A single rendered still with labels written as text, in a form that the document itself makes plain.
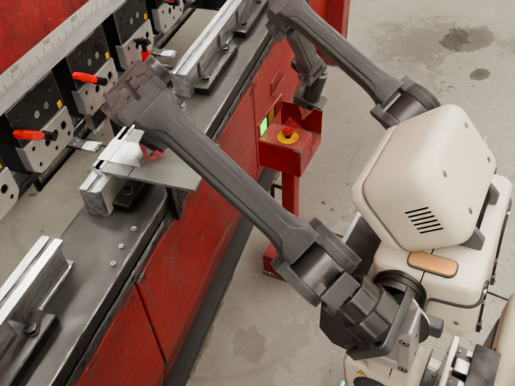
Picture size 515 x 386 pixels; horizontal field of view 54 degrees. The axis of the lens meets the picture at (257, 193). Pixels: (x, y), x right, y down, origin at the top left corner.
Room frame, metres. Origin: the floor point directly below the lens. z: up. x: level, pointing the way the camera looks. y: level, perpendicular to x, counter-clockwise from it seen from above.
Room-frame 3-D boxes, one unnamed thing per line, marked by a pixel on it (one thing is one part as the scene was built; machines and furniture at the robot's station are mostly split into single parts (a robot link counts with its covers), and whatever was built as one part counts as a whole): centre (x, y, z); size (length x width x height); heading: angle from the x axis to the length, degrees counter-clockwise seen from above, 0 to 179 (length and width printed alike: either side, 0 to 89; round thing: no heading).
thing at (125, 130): (1.09, 0.38, 0.99); 0.20 x 0.03 x 0.03; 159
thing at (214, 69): (1.62, 0.12, 0.89); 0.30 x 0.05 x 0.03; 159
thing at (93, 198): (1.12, 0.37, 0.92); 0.39 x 0.06 x 0.10; 159
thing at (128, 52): (1.23, 0.32, 1.26); 0.15 x 0.09 x 0.17; 159
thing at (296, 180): (1.38, -0.13, 0.39); 0.05 x 0.05 x 0.54; 62
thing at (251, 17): (1.99, -0.02, 0.89); 0.30 x 0.05 x 0.03; 159
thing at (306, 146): (1.38, -0.13, 0.75); 0.20 x 0.16 x 0.18; 152
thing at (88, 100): (1.05, 0.39, 1.26); 0.15 x 0.09 x 0.17; 159
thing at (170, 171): (1.02, 0.25, 1.00); 0.26 x 0.18 x 0.01; 69
